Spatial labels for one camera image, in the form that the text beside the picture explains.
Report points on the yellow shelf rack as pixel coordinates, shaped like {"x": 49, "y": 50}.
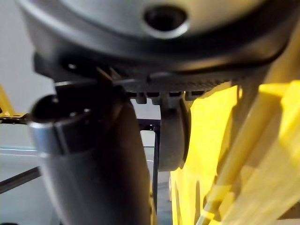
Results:
{"x": 5, "y": 103}
{"x": 211, "y": 131}

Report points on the black metal frame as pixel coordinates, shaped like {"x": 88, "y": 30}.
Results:
{"x": 155, "y": 164}

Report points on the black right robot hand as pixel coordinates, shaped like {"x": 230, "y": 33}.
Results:
{"x": 98, "y": 178}

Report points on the black metal bar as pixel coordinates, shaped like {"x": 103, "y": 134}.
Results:
{"x": 18, "y": 178}

